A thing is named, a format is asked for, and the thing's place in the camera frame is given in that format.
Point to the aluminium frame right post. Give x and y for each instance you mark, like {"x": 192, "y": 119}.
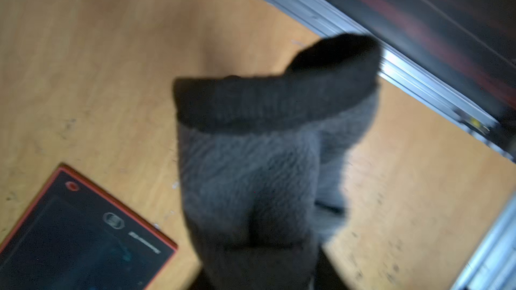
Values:
{"x": 492, "y": 266}

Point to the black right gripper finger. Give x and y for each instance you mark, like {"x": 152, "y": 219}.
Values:
{"x": 326, "y": 277}

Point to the red drawing tablet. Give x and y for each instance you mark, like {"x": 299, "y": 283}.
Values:
{"x": 75, "y": 235}

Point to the dark grey wiping cloth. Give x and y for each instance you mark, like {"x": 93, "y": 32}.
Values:
{"x": 260, "y": 162}

